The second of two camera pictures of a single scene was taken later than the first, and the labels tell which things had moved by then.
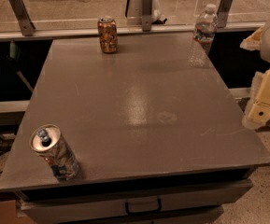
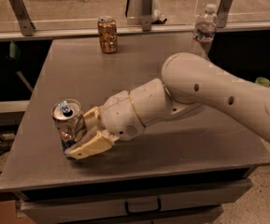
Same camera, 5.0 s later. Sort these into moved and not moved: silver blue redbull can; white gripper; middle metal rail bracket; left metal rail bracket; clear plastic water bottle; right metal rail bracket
Moved: silver blue redbull can; white gripper
Not moved: clear plastic water bottle; middle metal rail bracket; left metal rail bracket; right metal rail bracket
